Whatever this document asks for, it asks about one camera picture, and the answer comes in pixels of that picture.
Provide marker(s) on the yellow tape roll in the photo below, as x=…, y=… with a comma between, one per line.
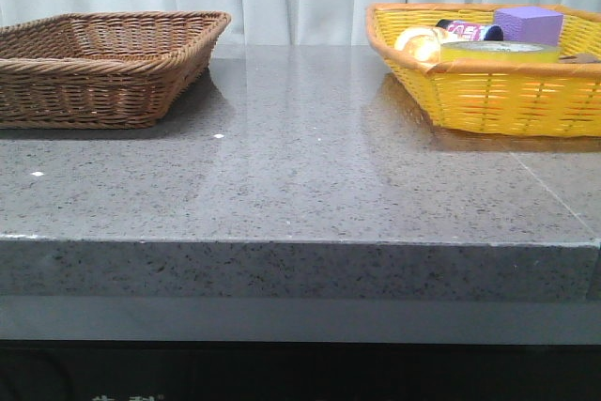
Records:
x=505, y=51

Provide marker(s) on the purple labelled black tube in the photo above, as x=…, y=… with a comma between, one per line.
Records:
x=469, y=31

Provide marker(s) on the brown wicker basket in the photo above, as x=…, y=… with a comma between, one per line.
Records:
x=107, y=70

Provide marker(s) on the yellow woven basket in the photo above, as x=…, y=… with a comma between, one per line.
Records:
x=559, y=99

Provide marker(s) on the purple foam block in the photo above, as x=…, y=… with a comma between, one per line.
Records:
x=531, y=24

